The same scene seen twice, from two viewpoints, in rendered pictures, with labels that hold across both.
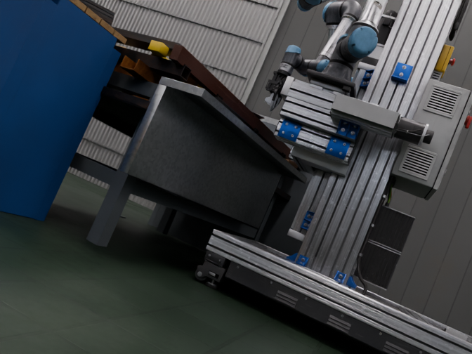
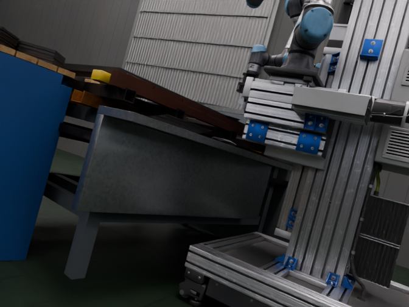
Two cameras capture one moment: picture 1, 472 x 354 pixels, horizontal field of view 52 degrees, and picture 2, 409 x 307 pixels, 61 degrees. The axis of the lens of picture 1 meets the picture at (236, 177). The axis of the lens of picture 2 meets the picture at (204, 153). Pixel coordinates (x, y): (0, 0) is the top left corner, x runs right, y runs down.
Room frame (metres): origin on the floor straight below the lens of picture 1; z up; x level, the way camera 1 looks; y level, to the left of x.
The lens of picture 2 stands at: (0.64, -0.23, 0.61)
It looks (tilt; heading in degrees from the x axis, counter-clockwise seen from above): 0 degrees down; 11
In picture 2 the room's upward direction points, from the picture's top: 15 degrees clockwise
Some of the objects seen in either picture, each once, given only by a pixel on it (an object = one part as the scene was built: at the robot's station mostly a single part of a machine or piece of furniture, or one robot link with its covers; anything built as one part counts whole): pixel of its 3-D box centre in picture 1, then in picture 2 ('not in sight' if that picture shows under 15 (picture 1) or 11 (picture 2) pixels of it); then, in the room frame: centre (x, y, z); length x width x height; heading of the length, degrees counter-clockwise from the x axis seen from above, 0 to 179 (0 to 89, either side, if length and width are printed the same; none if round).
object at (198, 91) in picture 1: (249, 142); (223, 147); (2.31, 0.01, 0.67); 1.30 x 0.20 x 0.03; 152
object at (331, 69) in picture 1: (337, 74); (298, 66); (2.18, -0.24, 1.09); 0.15 x 0.15 x 0.10
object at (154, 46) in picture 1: (158, 48); (101, 77); (1.88, 0.48, 0.79); 0.06 x 0.05 x 0.04; 62
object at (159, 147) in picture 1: (220, 173); (200, 181); (2.35, 0.08, 0.48); 1.30 x 0.04 x 0.35; 152
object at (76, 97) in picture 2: (220, 131); (204, 138); (2.63, 0.17, 0.70); 1.66 x 0.08 x 0.05; 152
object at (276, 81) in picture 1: (278, 83); (248, 84); (2.52, -0.01, 1.04); 0.09 x 0.08 x 0.12; 63
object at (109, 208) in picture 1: (131, 164); (96, 194); (1.95, 0.40, 0.34); 0.06 x 0.06 x 0.68; 62
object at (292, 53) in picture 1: (291, 57); (257, 56); (2.52, -0.02, 1.20); 0.09 x 0.08 x 0.11; 129
